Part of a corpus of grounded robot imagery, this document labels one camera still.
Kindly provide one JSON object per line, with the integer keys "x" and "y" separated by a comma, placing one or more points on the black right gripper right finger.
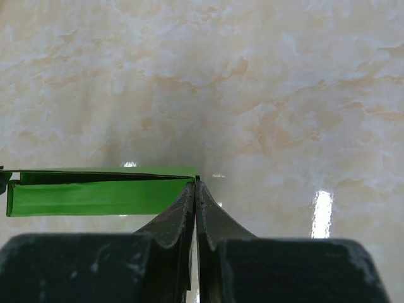
{"x": 237, "y": 266}

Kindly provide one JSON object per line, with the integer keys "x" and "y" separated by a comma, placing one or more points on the green paper box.
{"x": 94, "y": 191}

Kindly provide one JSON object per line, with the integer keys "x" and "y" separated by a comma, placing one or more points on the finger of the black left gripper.
{"x": 3, "y": 180}

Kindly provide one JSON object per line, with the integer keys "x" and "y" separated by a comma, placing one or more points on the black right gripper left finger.
{"x": 152, "y": 264}

